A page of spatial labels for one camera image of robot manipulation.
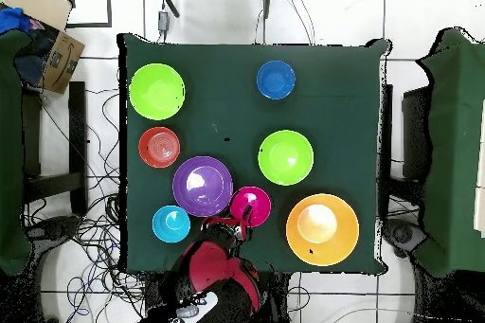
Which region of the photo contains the green plastic bowl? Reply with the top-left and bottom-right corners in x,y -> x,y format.
128,63 -> 187,121
258,129 -> 315,187

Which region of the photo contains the dark green tablecloth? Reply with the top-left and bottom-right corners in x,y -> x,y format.
117,32 -> 391,275

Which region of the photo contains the cyan plastic bowl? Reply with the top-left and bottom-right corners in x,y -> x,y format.
152,205 -> 191,244

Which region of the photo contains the black stool frame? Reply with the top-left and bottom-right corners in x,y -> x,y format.
20,81 -> 89,218
378,83 -> 433,222

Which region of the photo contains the black metal frame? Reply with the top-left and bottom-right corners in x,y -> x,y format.
56,0 -> 114,29

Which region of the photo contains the brown cardboard box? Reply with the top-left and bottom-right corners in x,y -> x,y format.
0,0 -> 86,95

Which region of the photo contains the tangle of black cables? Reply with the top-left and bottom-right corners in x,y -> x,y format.
22,87 -> 198,323

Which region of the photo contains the large orange plastic bowl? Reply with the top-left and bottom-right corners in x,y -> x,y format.
285,193 -> 361,266

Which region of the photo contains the green cloth covered table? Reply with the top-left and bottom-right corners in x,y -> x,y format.
414,27 -> 485,278
0,28 -> 33,277

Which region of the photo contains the black pedestal foot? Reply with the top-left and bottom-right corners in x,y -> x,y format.
382,218 -> 429,260
26,214 -> 82,242

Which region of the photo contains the purple plastic bowl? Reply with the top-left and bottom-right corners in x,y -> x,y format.
172,155 -> 234,218

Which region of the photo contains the blue cloth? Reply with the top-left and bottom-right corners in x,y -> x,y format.
0,7 -> 33,34

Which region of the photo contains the red-orange plastic bowl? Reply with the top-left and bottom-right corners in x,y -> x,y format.
137,126 -> 182,170

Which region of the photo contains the pink plastic bowl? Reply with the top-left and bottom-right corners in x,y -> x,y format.
229,186 -> 273,229

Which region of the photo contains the blue plastic bowl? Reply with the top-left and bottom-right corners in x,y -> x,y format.
256,60 -> 296,100

